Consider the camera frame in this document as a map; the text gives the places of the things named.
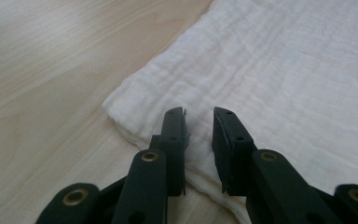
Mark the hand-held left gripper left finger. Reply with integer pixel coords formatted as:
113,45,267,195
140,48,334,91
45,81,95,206
111,105,191,224

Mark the white towel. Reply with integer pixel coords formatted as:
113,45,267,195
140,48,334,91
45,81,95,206
101,0,358,224

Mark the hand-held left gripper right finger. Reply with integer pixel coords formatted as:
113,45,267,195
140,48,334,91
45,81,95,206
211,105,343,224

